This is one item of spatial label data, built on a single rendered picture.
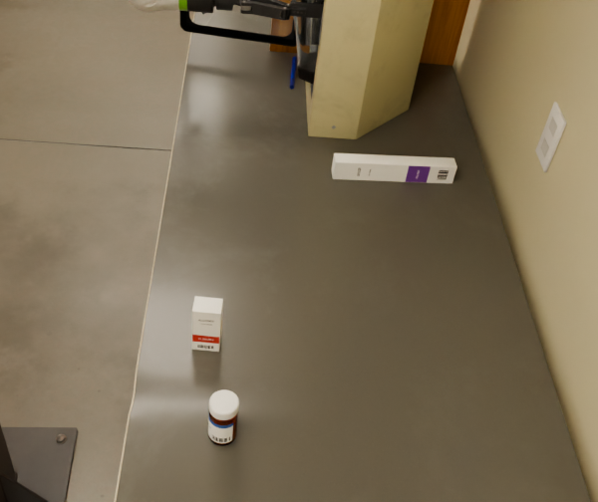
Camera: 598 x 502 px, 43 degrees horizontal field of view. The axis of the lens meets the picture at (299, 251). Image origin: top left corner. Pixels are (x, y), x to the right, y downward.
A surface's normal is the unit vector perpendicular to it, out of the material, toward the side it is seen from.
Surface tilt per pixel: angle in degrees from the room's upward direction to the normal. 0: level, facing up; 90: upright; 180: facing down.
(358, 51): 90
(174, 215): 0
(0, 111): 0
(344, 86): 90
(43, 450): 0
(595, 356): 90
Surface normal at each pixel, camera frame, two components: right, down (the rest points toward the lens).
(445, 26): 0.02, 0.70
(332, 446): 0.10, -0.72
